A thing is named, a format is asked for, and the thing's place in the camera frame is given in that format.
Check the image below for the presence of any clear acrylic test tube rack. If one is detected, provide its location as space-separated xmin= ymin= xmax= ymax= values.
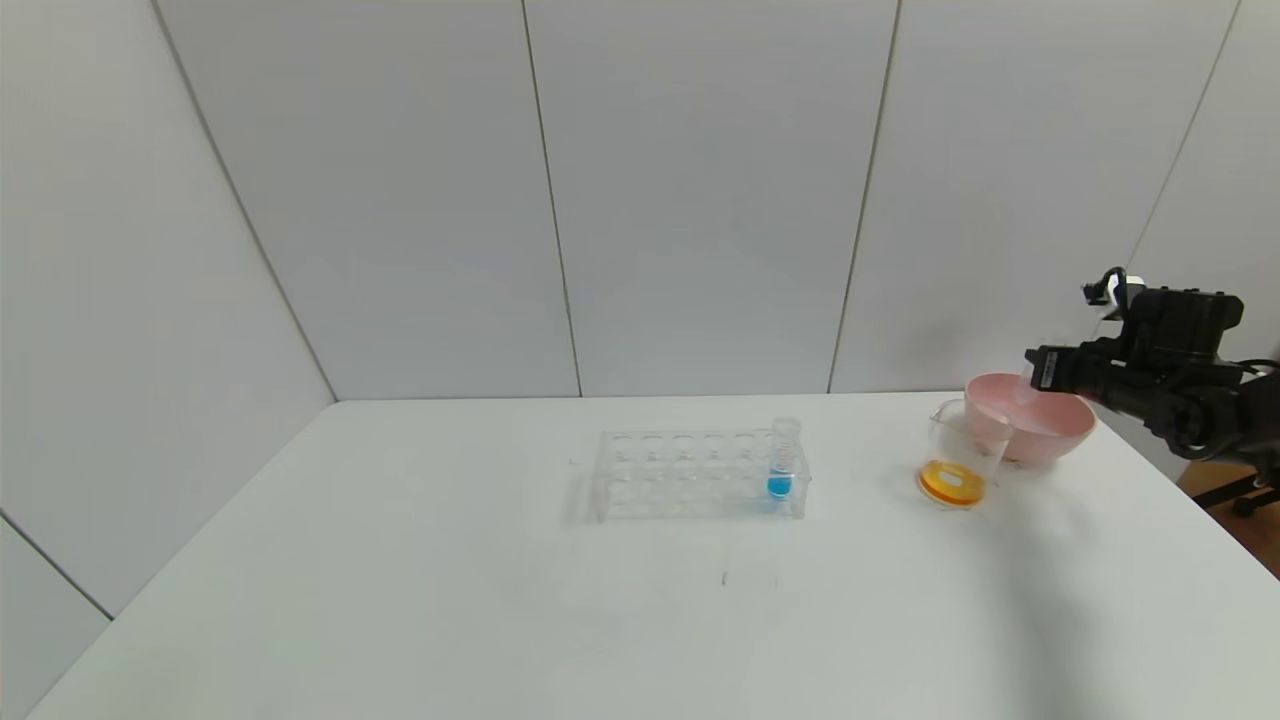
xmin=590 ymin=428 xmax=811 ymax=523

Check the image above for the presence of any test tube with blue pigment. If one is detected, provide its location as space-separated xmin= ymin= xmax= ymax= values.
xmin=769 ymin=416 xmax=804 ymax=502

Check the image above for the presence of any clear glass beaker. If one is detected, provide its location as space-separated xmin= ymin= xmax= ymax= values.
xmin=917 ymin=398 xmax=1017 ymax=510

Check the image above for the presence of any pink plastic bowl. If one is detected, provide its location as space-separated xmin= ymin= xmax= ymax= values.
xmin=963 ymin=372 xmax=1099 ymax=464

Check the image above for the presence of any black office chair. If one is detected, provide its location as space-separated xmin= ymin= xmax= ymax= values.
xmin=1192 ymin=466 xmax=1280 ymax=519

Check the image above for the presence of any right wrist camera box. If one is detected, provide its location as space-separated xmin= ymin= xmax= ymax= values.
xmin=1082 ymin=266 xmax=1247 ymax=353

